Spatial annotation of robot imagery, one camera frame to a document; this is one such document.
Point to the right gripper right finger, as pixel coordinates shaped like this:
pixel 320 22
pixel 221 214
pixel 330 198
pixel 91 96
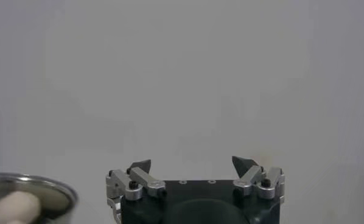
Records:
pixel 249 179

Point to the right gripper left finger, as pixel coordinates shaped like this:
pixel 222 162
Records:
pixel 148 181

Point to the white steamed baozi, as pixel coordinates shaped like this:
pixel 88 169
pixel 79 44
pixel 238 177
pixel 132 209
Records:
pixel 14 208

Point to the stainless steel steamer basket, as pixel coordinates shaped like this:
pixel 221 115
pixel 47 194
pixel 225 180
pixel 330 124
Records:
pixel 57 201

